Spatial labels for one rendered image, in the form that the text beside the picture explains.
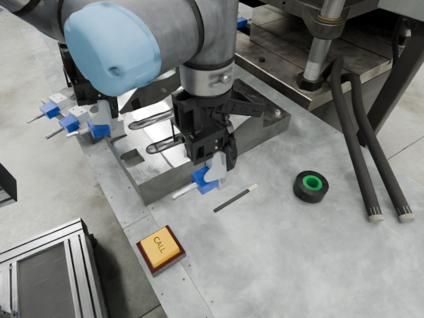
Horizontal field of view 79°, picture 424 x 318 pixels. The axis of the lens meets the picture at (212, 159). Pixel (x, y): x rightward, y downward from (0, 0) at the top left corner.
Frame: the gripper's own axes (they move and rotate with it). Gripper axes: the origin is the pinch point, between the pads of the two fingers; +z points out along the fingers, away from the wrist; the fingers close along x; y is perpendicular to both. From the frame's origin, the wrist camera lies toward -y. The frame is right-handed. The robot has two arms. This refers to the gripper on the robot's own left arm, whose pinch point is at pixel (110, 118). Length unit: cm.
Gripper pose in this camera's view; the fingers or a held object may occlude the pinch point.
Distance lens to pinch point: 70.5
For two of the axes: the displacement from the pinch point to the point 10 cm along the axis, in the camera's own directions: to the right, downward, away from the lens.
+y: -8.0, 3.4, -4.9
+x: 5.6, 7.0, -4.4
